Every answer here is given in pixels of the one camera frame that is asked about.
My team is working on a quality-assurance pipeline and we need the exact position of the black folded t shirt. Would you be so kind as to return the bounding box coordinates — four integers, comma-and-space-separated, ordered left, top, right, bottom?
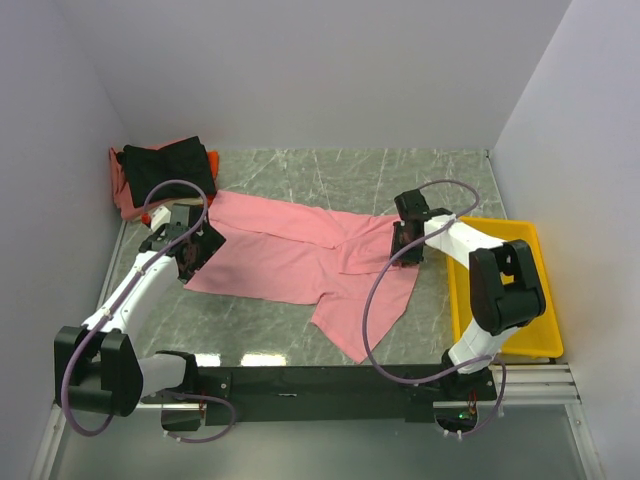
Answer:
116, 136, 216, 208

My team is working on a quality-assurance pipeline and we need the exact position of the yellow plastic tray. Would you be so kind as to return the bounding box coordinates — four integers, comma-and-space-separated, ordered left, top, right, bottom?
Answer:
446, 217, 564, 359

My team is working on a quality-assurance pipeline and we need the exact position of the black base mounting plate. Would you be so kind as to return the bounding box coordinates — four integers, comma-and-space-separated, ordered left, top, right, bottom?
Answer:
156, 365, 497, 423

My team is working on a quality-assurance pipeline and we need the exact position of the cream folded t shirt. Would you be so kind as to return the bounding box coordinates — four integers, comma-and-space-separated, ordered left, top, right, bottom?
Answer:
167, 196, 210, 206

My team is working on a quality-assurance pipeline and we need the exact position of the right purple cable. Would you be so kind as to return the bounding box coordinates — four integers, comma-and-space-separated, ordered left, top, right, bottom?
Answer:
360, 178, 507, 439

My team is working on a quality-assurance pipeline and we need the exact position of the purple cable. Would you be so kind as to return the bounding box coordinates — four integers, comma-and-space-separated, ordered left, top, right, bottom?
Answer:
59, 178, 239, 445
360, 178, 507, 439

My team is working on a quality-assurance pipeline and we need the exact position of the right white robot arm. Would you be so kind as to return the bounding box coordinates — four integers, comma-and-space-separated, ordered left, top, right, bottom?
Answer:
390, 189, 546, 399

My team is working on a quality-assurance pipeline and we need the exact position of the salmon folded t shirt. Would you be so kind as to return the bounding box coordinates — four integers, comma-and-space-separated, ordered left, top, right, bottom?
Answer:
108, 142, 174, 222

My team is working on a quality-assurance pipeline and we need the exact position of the orange folded t shirt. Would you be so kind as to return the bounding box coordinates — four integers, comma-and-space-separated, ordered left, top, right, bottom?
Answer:
207, 150, 220, 206

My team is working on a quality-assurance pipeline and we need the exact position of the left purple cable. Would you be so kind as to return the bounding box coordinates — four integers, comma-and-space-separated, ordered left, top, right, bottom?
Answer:
59, 178, 239, 445

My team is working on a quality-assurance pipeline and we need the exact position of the aluminium frame rail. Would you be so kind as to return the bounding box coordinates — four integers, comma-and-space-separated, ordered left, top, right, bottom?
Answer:
136, 364, 581, 411

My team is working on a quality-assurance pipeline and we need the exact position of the pink t shirt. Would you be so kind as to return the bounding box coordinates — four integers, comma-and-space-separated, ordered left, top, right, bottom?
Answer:
186, 191, 419, 363

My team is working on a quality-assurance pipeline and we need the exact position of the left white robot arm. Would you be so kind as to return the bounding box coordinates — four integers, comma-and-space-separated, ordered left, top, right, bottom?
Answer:
54, 204, 225, 417

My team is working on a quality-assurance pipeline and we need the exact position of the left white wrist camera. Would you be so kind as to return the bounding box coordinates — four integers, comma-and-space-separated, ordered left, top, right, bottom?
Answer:
140, 205, 171, 231

